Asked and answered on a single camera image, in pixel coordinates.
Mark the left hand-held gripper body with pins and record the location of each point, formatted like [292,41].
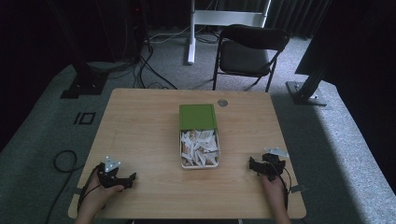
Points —
[108,175]

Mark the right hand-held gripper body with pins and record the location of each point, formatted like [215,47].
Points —
[274,165]

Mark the green box with white items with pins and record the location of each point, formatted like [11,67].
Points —
[199,165]

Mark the green box lid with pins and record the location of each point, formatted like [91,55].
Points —
[197,116]

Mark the person's left hand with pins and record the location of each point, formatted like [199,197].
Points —
[96,196]

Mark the person's right hand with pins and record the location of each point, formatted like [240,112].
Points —
[274,193]

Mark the grey tape tab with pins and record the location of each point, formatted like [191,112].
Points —
[77,190]
[298,188]

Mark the pile of white paper packets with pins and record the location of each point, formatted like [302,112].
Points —
[199,146]

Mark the grey round table grommet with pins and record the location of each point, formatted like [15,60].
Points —
[222,103]

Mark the black metal stand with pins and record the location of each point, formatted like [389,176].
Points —
[81,71]
[308,87]

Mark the black folding chair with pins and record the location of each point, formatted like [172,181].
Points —
[246,56]

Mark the dark curtain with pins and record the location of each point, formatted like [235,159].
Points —
[295,15]

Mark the white metal stand frame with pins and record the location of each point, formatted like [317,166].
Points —
[199,18]

